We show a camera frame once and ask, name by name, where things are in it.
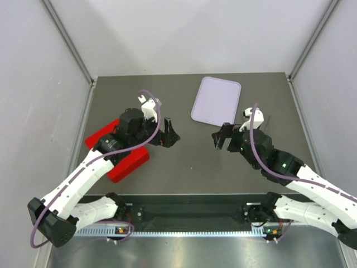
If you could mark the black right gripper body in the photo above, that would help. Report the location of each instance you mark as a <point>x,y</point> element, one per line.
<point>236,144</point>

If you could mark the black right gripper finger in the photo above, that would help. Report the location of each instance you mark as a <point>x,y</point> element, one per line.
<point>227,130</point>
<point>219,139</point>

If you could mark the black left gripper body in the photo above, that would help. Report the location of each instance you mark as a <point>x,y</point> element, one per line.
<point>161,139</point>

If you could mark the metal tongs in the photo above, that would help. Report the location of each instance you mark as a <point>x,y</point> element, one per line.
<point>266,123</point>

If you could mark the red box lid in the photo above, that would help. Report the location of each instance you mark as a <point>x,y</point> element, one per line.
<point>129,164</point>

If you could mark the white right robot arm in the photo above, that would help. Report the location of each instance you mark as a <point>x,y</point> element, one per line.
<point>331,210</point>

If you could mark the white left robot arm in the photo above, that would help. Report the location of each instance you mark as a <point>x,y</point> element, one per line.
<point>58,215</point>

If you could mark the lavender plastic tray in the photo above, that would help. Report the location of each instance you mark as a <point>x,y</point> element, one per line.
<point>216,101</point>

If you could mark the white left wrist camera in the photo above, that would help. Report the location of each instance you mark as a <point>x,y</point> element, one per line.
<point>149,108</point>

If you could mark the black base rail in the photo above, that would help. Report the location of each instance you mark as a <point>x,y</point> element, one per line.
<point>193,213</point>

